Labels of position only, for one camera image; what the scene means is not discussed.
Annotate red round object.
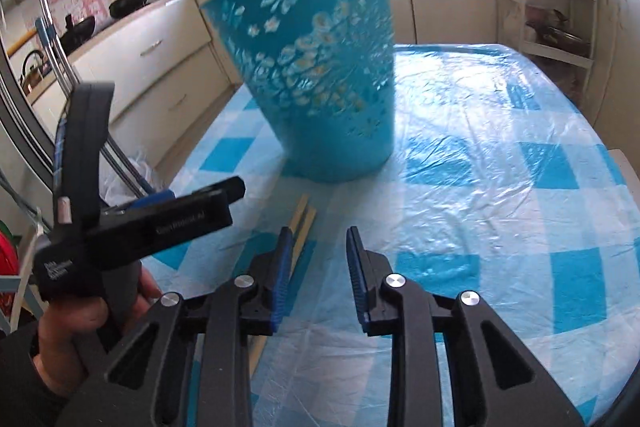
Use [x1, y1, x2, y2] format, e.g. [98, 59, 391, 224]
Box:
[0, 227, 21, 333]

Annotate metal pot with lid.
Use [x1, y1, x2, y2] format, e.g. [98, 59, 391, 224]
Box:
[524, 9, 587, 54]

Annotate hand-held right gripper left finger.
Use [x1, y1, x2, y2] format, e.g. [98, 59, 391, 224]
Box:
[55, 226, 293, 427]

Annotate cream lower kitchen cabinets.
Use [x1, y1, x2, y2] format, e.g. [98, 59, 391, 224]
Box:
[27, 0, 640, 170]

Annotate white storage trolley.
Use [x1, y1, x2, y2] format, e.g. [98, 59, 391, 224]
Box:
[496, 0, 601, 108]

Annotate black wok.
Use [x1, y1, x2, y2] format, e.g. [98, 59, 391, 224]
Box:
[59, 14, 97, 56]

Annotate blue checked tablecloth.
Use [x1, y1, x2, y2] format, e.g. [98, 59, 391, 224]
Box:
[140, 42, 634, 427]

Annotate wooden chopstick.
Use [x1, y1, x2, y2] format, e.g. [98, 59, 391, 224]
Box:
[289, 193, 309, 233]
[249, 206, 319, 376]

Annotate blue perforated plastic basket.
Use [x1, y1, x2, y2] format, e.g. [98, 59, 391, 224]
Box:
[200, 0, 397, 184]

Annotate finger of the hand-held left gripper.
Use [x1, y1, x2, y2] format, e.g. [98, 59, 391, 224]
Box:
[196, 176, 247, 206]
[54, 82, 116, 235]

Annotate person's left forearm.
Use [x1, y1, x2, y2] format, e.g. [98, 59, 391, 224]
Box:
[0, 321, 76, 427]

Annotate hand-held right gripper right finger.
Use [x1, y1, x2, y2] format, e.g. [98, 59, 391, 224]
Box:
[346, 226, 586, 427]

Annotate copper kettle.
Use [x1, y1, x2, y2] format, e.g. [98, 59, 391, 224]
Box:
[20, 49, 47, 96]

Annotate person's left hand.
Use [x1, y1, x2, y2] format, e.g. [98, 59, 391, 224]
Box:
[36, 264, 165, 392]

